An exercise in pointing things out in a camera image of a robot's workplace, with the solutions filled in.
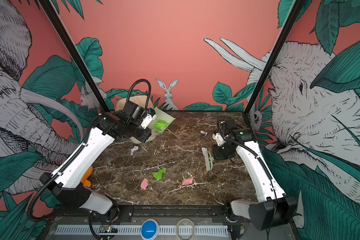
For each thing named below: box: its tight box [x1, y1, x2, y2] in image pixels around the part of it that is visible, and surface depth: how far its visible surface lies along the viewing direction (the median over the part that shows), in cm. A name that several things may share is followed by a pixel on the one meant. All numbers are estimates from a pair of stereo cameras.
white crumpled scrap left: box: [130, 145, 139, 156], surface depth 100 cm
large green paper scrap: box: [152, 168, 167, 181], surface depth 88 cm
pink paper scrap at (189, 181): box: [181, 176, 196, 185], surface depth 86 cm
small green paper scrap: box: [153, 119, 168, 131], surface depth 73 cm
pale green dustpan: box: [150, 107, 176, 132], surface depth 74 cm
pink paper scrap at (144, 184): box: [140, 178, 149, 191], surface depth 85 cm
